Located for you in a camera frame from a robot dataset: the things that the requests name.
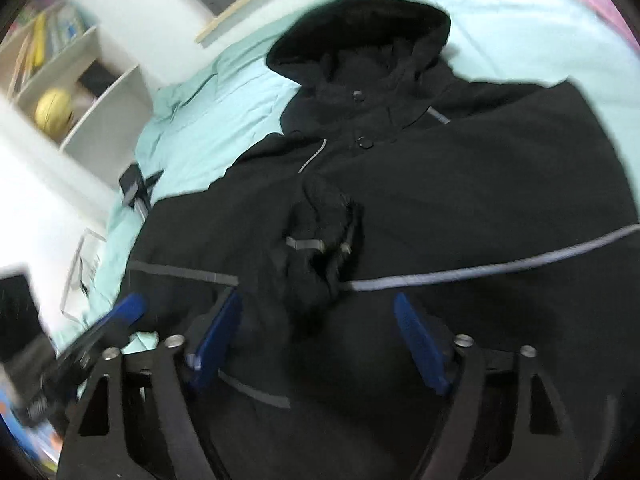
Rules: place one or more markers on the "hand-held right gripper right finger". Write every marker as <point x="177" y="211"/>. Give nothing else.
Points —
<point x="417" y="342"/>

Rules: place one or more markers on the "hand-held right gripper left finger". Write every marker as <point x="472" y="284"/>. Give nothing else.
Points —
<point x="220" y="340"/>

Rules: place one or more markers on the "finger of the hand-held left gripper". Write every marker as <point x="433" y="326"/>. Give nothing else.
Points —
<point x="122" y="312"/>

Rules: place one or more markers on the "black hooded jacket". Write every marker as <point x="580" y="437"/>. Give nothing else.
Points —
<point x="450" y="185"/>

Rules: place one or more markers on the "world map poster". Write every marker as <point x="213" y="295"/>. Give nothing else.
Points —
<point x="25" y="435"/>

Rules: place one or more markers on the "small black device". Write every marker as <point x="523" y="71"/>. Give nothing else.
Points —
<point x="134" y="185"/>

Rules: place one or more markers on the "white bookshelf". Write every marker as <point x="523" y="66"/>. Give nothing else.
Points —
<point x="115" y="125"/>

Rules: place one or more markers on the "yellow globe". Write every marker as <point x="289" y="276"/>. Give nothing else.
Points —
<point x="54" y="111"/>

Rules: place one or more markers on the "teal bed sheet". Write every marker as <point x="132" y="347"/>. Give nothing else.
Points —
<point x="210" y="110"/>

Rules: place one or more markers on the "black box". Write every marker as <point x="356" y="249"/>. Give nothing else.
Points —
<point x="97" y="82"/>

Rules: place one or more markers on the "row of books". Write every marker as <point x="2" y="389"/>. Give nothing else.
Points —
<point x="50" y="40"/>

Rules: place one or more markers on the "wooden bed board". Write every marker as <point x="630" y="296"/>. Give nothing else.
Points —
<point x="225" y="25"/>

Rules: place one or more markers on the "pink cloth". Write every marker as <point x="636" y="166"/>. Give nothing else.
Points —
<point x="605" y="5"/>

